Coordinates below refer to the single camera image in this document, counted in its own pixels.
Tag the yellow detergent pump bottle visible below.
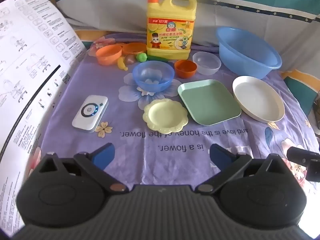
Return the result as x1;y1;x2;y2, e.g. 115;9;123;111
143;0;198;60

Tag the yellow flower-shaped plate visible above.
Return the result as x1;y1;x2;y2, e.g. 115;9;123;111
143;99;188;134

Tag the purple floral printed blanket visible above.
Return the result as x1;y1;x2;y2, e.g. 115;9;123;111
25;32;320;188

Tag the blue transparent bowl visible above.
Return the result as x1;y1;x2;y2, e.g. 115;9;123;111
132;61;175;93

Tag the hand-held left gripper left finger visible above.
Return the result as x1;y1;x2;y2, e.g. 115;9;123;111
35;142;129;193

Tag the dark green toy cucumber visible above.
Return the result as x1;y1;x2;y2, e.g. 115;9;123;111
147;55;169;62

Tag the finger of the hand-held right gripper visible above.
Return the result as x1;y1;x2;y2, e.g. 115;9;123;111
286;147;320;167

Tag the small dark orange bowl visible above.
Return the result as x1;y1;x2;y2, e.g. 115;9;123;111
174;60;198;79

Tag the large blue plastic basin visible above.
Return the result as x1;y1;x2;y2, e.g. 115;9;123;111
216;27;282;80

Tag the orange shallow plastic dish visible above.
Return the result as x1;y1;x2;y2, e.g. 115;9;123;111
121;42;147;55

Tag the dark object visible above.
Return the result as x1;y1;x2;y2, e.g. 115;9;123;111
312;99;320;130

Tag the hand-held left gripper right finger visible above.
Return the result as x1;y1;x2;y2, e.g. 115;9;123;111
196;144;295;193

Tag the white oval plate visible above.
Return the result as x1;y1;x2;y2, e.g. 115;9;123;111
232;76;285;123

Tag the light orange plastic bowl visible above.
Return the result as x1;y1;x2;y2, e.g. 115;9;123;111
96;45;122;65

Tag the green square plate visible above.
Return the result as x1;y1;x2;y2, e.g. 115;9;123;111
177;79;242;126

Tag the yellow toy banana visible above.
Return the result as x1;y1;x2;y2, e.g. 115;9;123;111
117;57;128;71

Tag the white teal striped bedding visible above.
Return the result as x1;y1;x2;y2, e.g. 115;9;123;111
51;0;320;48

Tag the white rectangular electronic device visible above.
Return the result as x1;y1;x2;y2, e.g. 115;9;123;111
72;95;109;133

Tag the clear plastic bowl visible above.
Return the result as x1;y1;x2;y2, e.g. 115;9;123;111
192;52;222;75

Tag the white printed instruction sheet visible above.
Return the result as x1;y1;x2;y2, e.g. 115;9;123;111
0;0;87;238

